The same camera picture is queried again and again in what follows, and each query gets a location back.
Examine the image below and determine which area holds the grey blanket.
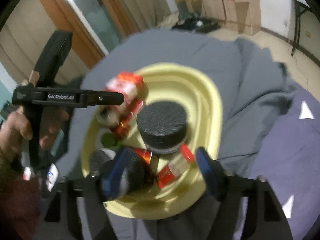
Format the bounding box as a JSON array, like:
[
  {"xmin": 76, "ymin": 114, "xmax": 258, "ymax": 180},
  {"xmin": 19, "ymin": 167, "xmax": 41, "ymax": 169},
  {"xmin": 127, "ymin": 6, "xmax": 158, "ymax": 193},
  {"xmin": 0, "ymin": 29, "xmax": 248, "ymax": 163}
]
[{"xmin": 55, "ymin": 28, "xmax": 296, "ymax": 240}]

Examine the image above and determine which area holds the black folding table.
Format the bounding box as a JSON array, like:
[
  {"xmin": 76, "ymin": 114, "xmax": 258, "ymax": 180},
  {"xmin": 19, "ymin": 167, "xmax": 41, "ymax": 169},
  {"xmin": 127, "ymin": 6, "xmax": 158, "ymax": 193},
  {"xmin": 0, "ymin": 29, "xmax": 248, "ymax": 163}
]
[{"xmin": 288, "ymin": 0, "xmax": 319, "ymax": 61}]

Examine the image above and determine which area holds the black suitcase on floor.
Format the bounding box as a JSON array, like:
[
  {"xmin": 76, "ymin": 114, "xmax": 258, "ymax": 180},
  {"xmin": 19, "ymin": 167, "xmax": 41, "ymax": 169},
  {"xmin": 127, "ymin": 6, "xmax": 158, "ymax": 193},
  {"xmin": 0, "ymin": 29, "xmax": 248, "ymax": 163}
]
[{"xmin": 172, "ymin": 12, "xmax": 221, "ymax": 34}]

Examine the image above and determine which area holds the red Double Happiness cigarette box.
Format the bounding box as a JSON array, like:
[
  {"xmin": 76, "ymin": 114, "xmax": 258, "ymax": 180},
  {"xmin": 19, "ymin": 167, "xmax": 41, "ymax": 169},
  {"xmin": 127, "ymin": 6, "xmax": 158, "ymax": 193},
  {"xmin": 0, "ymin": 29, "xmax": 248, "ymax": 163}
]
[{"xmin": 97, "ymin": 72, "xmax": 144, "ymax": 128}]

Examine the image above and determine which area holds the person left hand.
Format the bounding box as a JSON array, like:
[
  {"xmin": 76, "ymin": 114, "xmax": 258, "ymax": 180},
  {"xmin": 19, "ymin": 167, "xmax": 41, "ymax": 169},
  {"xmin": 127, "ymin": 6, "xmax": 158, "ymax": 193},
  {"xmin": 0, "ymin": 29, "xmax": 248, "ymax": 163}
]
[{"xmin": 0, "ymin": 106, "xmax": 70, "ymax": 160}]

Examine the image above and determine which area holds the red silver cigarette box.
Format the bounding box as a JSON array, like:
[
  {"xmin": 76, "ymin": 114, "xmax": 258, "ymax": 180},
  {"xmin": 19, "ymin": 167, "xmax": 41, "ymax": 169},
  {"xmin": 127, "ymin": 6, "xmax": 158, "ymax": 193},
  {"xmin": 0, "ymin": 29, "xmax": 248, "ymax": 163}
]
[{"xmin": 157, "ymin": 144, "xmax": 195, "ymax": 189}]

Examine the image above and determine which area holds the dark red cigarette carton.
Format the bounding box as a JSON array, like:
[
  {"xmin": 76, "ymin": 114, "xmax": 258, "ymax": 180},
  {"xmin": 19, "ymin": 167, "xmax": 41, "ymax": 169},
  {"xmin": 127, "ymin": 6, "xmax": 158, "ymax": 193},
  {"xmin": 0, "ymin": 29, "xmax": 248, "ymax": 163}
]
[{"xmin": 132, "ymin": 148, "xmax": 159, "ymax": 175}]

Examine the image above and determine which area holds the black grey foam cylinder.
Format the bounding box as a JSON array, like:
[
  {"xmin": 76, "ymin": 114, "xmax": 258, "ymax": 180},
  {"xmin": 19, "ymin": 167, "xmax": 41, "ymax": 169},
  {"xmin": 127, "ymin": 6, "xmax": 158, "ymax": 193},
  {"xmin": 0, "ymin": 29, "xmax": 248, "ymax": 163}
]
[{"xmin": 137, "ymin": 101, "xmax": 188, "ymax": 155}]

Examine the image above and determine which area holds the wooden cabinet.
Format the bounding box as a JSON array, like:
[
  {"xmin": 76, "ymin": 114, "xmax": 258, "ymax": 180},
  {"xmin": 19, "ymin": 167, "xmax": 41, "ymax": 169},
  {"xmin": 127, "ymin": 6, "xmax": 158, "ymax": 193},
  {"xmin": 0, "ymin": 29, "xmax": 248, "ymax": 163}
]
[{"xmin": 175, "ymin": 0, "xmax": 261, "ymax": 36}]

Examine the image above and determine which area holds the green small toy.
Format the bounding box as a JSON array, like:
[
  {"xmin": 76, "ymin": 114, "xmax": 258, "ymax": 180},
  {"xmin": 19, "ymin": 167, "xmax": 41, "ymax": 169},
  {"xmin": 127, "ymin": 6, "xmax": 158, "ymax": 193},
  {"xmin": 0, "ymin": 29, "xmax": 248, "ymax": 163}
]
[{"xmin": 100, "ymin": 133, "xmax": 121, "ymax": 148}]

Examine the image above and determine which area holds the yellow plastic basin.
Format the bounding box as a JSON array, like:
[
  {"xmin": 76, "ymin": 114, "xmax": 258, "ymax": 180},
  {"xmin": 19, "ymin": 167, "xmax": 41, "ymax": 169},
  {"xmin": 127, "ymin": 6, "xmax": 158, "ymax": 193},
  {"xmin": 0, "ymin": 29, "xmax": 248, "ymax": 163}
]
[{"xmin": 80, "ymin": 62, "xmax": 224, "ymax": 221}]

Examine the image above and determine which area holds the blue tablecloth with triangles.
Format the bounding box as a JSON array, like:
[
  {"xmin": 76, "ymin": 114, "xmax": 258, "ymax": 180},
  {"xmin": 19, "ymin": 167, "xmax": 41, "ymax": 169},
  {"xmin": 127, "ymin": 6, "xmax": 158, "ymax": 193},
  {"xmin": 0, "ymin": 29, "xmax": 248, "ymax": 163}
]
[{"xmin": 229, "ymin": 83, "xmax": 319, "ymax": 239}]

